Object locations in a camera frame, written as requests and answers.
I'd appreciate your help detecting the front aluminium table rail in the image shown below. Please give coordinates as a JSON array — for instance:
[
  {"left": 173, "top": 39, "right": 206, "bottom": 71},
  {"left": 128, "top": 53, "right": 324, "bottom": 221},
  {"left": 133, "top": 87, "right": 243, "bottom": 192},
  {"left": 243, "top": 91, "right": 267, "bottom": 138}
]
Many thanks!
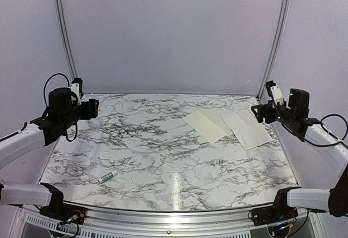
[{"left": 10, "top": 191, "right": 327, "bottom": 238}]

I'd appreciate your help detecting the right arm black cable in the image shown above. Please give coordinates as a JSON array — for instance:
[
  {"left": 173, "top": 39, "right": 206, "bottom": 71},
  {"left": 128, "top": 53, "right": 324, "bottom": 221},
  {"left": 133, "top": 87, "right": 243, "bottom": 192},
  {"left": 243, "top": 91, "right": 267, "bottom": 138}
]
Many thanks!
[{"left": 269, "top": 93, "right": 348, "bottom": 147}]

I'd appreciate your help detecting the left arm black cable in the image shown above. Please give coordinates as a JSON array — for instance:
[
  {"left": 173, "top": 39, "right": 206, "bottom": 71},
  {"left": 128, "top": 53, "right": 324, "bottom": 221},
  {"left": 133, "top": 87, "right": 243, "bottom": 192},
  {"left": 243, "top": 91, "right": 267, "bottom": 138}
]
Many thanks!
[{"left": 43, "top": 73, "right": 79, "bottom": 142}]

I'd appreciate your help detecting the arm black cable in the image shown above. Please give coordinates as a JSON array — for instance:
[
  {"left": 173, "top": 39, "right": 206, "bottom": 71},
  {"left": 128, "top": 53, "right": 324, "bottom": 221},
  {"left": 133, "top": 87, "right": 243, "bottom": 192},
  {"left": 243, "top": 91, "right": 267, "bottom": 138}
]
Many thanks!
[
  {"left": 43, "top": 73, "right": 79, "bottom": 142},
  {"left": 269, "top": 93, "right": 348, "bottom": 147}
]

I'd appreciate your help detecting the green white glue stick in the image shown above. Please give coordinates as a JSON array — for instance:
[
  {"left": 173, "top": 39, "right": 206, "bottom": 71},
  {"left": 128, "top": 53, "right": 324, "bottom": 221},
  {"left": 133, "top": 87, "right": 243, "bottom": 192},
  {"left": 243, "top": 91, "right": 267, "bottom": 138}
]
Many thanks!
[{"left": 98, "top": 171, "right": 118, "bottom": 183}]

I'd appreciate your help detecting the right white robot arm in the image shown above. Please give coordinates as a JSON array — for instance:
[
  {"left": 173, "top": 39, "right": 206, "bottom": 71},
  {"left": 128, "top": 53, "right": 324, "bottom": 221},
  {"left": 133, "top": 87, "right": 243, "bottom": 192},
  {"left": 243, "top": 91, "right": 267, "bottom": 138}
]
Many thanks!
[{"left": 251, "top": 81, "right": 347, "bottom": 221}]

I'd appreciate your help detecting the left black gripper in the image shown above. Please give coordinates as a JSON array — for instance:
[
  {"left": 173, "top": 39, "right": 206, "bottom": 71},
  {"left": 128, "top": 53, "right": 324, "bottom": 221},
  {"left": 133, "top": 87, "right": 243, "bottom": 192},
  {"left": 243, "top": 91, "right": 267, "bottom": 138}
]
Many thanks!
[{"left": 60, "top": 98, "right": 98, "bottom": 130}]

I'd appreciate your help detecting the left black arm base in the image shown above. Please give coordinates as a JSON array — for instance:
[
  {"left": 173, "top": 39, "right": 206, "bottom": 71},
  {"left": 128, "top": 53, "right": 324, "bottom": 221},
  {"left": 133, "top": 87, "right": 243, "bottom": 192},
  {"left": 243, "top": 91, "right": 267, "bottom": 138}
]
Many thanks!
[{"left": 39, "top": 183, "right": 86, "bottom": 225}]

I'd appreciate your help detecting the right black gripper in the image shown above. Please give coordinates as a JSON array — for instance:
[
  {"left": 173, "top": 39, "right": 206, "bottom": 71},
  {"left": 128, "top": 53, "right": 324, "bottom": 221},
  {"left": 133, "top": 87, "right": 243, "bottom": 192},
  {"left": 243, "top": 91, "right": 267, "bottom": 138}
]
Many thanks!
[{"left": 251, "top": 100, "right": 296, "bottom": 126}]

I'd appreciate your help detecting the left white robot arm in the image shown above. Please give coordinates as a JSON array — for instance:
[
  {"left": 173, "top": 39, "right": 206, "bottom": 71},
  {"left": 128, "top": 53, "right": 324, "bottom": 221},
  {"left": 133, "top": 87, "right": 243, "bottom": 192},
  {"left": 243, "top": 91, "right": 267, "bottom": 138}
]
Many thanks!
[{"left": 1, "top": 85, "right": 99, "bottom": 219}]

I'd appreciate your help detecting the white letter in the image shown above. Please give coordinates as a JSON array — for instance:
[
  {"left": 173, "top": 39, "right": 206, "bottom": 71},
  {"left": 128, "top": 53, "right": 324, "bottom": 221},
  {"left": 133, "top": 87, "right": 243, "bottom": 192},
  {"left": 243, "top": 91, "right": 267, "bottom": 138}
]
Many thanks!
[{"left": 220, "top": 110, "right": 272, "bottom": 151}]

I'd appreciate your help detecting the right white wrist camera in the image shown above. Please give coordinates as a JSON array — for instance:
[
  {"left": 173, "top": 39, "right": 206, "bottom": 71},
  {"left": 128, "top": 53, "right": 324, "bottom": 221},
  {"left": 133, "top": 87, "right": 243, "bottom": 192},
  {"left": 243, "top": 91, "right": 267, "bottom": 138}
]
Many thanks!
[{"left": 265, "top": 80, "right": 286, "bottom": 106}]

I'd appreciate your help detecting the cream paper envelope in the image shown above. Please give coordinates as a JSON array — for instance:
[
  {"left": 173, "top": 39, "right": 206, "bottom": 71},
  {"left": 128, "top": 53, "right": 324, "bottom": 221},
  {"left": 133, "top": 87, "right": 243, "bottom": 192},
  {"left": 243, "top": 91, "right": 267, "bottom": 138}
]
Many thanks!
[{"left": 183, "top": 111, "right": 227, "bottom": 144}]

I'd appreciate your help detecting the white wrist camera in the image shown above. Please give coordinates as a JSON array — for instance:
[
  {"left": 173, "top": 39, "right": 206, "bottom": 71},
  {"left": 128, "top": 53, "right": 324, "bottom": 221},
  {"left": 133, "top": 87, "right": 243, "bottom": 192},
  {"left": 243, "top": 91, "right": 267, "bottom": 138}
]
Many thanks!
[
  {"left": 265, "top": 80, "right": 286, "bottom": 106},
  {"left": 70, "top": 78, "right": 83, "bottom": 105}
]

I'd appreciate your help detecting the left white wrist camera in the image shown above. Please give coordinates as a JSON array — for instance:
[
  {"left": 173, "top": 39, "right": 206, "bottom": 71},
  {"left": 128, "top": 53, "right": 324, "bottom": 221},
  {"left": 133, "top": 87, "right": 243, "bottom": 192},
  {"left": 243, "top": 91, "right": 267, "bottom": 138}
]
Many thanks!
[{"left": 70, "top": 78, "right": 83, "bottom": 105}]

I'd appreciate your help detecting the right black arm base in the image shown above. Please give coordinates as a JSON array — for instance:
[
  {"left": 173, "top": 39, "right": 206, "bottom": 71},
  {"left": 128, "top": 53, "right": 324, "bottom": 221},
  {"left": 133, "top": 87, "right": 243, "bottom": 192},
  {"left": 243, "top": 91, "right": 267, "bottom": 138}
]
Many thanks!
[{"left": 248, "top": 187, "right": 299, "bottom": 226}]

